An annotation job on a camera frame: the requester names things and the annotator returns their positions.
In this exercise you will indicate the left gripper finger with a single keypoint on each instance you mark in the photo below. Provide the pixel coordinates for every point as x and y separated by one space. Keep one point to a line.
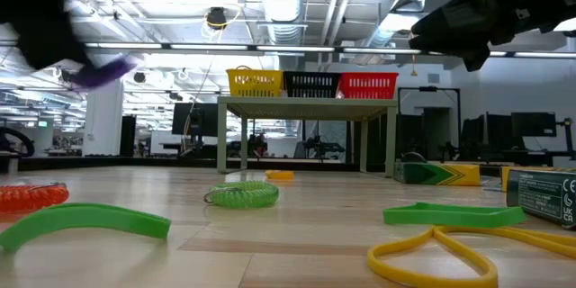
81 69

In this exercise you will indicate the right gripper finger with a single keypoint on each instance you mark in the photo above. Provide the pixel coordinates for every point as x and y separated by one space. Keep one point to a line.
459 27

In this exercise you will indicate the purple coil wristband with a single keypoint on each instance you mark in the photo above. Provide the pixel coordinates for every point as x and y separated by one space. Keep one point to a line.
103 74

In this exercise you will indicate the red-orange coil wristband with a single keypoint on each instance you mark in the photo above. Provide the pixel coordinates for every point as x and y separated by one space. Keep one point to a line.
31 197

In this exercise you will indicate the green coil wristband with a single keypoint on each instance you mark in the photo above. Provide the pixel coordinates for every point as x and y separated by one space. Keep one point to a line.
245 195

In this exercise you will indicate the amber coil wristband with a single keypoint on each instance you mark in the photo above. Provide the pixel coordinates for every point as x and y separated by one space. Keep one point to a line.
279 174

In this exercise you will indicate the white square column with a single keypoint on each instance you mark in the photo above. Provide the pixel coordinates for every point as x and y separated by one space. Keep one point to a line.
103 117

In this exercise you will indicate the black round ceiling speaker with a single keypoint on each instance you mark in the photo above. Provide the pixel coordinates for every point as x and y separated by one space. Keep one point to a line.
140 77

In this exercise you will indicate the yellow hanging tag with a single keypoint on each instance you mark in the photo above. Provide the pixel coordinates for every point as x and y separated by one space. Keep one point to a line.
412 72

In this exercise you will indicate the red plastic basket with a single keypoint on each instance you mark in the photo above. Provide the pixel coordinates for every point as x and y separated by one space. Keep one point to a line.
366 85

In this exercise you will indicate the black monitor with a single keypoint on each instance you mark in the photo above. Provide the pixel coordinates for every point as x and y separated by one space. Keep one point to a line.
193 119
533 123
497 130

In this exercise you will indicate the green rubber band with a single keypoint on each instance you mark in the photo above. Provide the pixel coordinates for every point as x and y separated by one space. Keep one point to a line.
450 220
81 218

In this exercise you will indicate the small clear bottle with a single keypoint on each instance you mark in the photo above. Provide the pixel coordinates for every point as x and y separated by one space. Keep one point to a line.
398 171

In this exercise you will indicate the black plastic basket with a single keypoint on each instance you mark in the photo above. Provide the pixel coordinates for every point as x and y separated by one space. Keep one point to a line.
310 85

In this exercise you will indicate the pale green riser shelf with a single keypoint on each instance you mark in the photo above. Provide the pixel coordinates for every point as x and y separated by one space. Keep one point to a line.
306 108

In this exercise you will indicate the yellow plastic basket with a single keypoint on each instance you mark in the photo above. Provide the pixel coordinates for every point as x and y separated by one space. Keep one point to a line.
254 83

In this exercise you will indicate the yellow rubber band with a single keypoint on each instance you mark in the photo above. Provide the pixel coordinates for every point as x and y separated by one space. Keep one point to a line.
373 258

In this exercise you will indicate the long ceiling light rail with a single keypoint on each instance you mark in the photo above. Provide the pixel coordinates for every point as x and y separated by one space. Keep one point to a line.
135 45

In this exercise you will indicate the black metal door frame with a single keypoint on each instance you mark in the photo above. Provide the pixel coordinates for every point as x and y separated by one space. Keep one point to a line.
427 88

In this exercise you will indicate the black ceiling camera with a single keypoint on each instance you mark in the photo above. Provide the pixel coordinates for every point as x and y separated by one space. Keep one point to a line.
217 18

